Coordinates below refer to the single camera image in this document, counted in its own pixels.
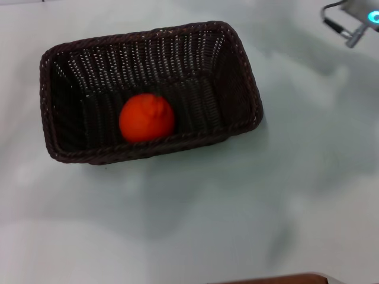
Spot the brown wooden table edge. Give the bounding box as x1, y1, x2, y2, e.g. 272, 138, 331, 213
207, 272, 329, 284

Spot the orange toy fruit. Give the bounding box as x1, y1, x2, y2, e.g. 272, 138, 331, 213
118, 93, 176, 144

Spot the dark woven plastic basket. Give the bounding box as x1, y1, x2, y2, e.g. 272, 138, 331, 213
39, 20, 264, 166

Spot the grey arm cable with connector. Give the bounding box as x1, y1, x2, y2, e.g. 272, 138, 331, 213
321, 0, 371, 49

